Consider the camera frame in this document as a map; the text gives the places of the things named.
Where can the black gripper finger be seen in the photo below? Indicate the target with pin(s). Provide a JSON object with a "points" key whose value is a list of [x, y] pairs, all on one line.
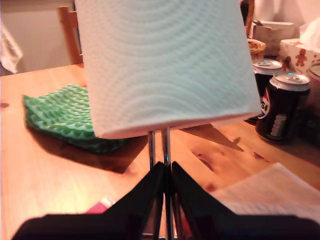
{"points": [[190, 197], [142, 200]]}

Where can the white paper towel roll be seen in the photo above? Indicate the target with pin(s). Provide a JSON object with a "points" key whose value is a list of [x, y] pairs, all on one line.
{"points": [[165, 65]]}

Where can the pale hanging towel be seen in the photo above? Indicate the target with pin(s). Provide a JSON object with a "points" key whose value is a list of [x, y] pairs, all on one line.
{"points": [[8, 50]]}

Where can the clear plastic bag with print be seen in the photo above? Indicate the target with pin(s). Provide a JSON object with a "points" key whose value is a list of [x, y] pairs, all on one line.
{"points": [[270, 192]]}

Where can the green wave-pattern pouch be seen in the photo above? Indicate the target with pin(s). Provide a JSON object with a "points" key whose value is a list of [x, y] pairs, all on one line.
{"points": [[62, 112]]}

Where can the black Pepsi can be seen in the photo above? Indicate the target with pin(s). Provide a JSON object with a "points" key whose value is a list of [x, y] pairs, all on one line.
{"points": [[265, 77], [285, 110]]}

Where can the gingerbread print tissue box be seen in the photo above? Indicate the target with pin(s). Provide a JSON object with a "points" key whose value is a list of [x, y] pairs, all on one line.
{"points": [[302, 60]]}

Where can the wooden chair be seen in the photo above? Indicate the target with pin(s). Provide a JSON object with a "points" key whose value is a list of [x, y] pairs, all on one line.
{"points": [[70, 37]]}

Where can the grey cardboard carton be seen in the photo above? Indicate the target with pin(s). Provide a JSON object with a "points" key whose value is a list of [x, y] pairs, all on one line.
{"points": [[275, 37]]}

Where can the white tissue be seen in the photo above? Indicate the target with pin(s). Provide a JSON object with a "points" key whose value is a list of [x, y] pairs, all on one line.
{"points": [[312, 35]]}

